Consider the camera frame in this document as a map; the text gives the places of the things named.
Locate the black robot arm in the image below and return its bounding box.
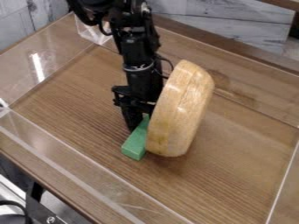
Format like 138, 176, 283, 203
67, 0, 164, 130

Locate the brown wooden bowl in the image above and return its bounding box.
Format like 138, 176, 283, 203
146, 59, 215, 158

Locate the green rectangular block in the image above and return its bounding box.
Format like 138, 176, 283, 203
122, 115, 150, 161

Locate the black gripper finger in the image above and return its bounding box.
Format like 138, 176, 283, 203
120, 105, 143, 131

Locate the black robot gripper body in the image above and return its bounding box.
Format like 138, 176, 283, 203
111, 59, 167, 116

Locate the black cable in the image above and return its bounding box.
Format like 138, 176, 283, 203
0, 199, 31, 224

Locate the clear acrylic corner bracket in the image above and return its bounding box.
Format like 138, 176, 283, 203
75, 17, 112, 46

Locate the black table leg bracket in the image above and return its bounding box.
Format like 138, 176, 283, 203
25, 182, 68, 224

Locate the clear acrylic tray wall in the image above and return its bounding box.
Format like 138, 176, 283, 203
0, 105, 188, 224

